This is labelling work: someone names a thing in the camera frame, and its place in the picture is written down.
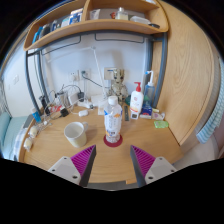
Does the small blue box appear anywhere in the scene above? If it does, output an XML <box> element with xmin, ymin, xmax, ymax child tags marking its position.
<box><xmin>139</xmin><ymin>104</ymin><xmax>154</xmax><ymax>118</ymax></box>

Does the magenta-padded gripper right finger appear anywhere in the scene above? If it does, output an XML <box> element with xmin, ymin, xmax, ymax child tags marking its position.
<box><xmin>129</xmin><ymin>144</ymin><xmax>178</xmax><ymax>188</ymax></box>

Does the grey metal desk frame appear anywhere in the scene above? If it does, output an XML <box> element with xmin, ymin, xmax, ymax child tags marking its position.
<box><xmin>24</xmin><ymin>31</ymin><xmax>168</xmax><ymax>116</ymax></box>

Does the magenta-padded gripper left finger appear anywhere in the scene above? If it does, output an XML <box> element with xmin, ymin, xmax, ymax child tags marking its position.
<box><xmin>48</xmin><ymin>144</ymin><xmax>98</xmax><ymax>188</ymax></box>

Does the white desk lamp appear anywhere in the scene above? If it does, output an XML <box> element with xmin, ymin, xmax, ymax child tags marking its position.
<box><xmin>44</xmin><ymin>45</ymin><xmax>108</xmax><ymax>108</ymax></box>

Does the white pink tube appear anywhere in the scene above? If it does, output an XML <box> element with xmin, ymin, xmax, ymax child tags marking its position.
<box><xmin>151</xmin><ymin>111</ymin><xmax>166</xmax><ymax>121</ymax></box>

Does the round cream jar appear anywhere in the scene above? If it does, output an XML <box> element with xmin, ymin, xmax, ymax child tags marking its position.
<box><xmin>23</xmin><ymin>138</ymin><xmax>34</xmax><ymax>150</ymax></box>
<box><xmin>28</xmin><ymin>125</ymin><xmax>39</xmax><ymax>138</ymax></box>

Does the flat round red coaster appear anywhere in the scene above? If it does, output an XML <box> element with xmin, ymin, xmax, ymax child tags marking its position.
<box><xmin>102</xmin><ymin>133</ymin><xmax>124</xmax><ymax>148</ymax></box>

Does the white power strip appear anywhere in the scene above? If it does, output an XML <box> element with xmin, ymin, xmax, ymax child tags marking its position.
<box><xmin>77</xmin><ymin>100</ymin><xmax>95</xmax><ymax>110</ymax></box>

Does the black electric shaver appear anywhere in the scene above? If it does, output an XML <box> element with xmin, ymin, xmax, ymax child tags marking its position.
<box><xmin>39</xmin><ymin>95</ymin><xmax>51</xmax><ymax>116</ymax></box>

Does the green small packet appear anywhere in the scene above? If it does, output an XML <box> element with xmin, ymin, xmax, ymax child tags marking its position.
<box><xmin>153</xmin><ymin>119</ymin><xmax>170</xmax><ymax>129</ymax></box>

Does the brown tree figure toy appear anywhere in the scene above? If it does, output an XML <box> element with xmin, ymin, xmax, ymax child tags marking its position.
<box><xmin>110</xmin><ymin>68</ymin><xmax>128</xmax><ymax>101</ymax></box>

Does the teal pillow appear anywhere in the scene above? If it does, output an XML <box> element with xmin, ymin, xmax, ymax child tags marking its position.
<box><xmin>0</xmin><ymin>111</ymin><xmax>11</xmax><ymax>138</ymax></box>

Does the cream white cup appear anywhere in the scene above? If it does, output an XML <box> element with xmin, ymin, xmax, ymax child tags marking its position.
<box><xmin>63</xmin><ymin>121</ymin><xmax>90</xmax><ymax>149</ymax></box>

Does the clear drink bottle white cap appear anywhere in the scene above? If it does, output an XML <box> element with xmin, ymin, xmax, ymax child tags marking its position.
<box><xmin>103</xmin><ymin>95</ymin><xmax>123</xmax><ymax>144</ymax></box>

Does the blue spray bottle white nozzle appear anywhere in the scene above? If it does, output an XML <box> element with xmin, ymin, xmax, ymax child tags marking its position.
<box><xmin>143</xmin><ymin>70</ymin><xmax>156</xmax><ymax>108</ymax></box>

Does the steel cup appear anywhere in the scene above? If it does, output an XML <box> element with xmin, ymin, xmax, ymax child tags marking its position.
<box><xmin>55</xmin><ymin>91</ymin><xmax>69</xmax><ymax>108</ymax></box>

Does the black charger block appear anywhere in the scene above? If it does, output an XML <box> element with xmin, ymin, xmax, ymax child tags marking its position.
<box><xmin>59</xmin><ymin>108</ymin><xmax>70</xmax><ymax>118</ymax></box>

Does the white plug adapter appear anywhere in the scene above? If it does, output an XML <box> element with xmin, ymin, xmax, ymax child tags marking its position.
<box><xmin>68</xmin><ymin>93</ymin><xmax>79</xmax><ymax>106</ymax></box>

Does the white pump bottle red top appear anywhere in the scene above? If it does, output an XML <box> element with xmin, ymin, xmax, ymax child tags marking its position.
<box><xmin>129</xmin><ymin>81</ymin><xmax>145</xmax><ymax>120</ymax></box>

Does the wooden shelf unit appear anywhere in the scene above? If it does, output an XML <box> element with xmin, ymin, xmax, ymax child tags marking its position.
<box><xmin>23</xmin><ymin>0</ymin><xmax>170</xmax><ymax>52</ymax></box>

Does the teal striped towel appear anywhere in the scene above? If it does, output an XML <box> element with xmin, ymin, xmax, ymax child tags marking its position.
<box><xmin>195</xmin><ymin>56</ymin><xmax>224</xmax><ymax>144</ymax></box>

